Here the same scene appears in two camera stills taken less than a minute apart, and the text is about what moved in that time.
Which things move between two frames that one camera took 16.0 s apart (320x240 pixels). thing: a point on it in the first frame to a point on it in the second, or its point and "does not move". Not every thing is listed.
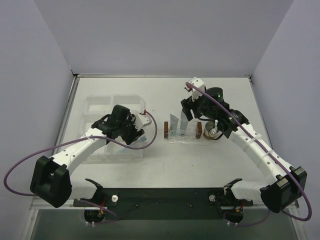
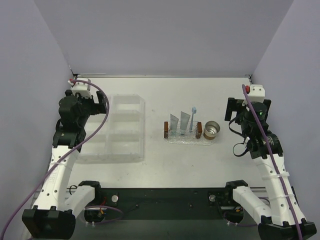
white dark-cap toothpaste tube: [183, 123] does not move
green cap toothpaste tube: [174, 122] does not move
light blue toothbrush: [143, 139] to [194, 111]
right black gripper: [188, 106] to [231, 110]
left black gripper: [135, 136] to [100, 100]
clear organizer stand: [192, 136] does not move
